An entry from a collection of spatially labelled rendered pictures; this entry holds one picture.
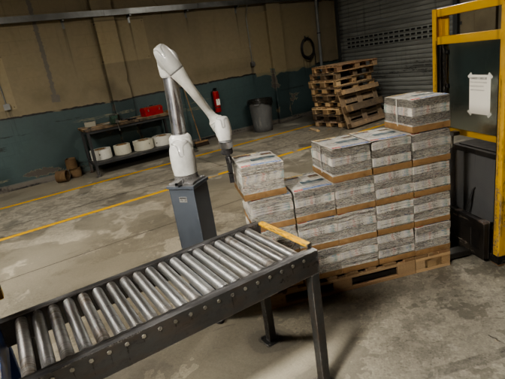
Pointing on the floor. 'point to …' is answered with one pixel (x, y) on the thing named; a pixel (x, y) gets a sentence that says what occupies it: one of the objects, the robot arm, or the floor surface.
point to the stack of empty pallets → (335, 82)
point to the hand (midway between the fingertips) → (231, 177)
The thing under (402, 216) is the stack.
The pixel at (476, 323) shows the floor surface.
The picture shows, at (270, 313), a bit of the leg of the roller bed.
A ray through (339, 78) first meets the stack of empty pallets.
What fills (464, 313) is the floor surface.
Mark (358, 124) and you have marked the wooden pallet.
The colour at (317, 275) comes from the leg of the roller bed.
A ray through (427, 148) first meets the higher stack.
